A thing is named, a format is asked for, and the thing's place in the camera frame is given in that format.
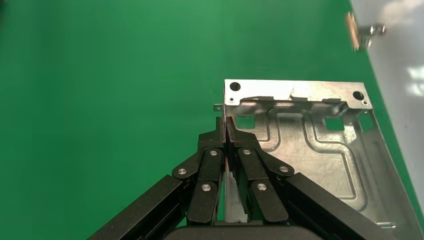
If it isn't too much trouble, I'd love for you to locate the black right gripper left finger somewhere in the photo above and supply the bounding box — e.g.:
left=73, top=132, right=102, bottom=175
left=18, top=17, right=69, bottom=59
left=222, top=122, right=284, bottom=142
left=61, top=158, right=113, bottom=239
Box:
left=87, top=115, right=228, bottom=240

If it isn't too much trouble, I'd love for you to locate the stamped metal bracket plate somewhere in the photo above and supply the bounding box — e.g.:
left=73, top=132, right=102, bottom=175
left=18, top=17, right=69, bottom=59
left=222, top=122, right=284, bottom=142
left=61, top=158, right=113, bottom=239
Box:
left=212, top=78, right=424, bottom=240

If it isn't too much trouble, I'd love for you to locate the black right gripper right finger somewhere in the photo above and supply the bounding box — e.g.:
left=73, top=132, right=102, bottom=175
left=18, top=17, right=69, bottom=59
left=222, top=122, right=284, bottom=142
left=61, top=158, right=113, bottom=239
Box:
left=226, top=115, right=398, bottom=240

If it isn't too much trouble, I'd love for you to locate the silver binder clip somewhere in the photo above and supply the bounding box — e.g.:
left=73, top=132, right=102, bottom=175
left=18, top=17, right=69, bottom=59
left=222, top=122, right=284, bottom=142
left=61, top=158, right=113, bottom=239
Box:
left=344, top=11, right=387, bottom=52

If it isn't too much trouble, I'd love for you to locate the green table cloth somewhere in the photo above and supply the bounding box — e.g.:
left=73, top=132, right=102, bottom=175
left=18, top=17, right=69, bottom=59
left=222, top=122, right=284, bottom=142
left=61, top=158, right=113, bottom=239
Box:
left=0, top=0, right=424, bottom=240

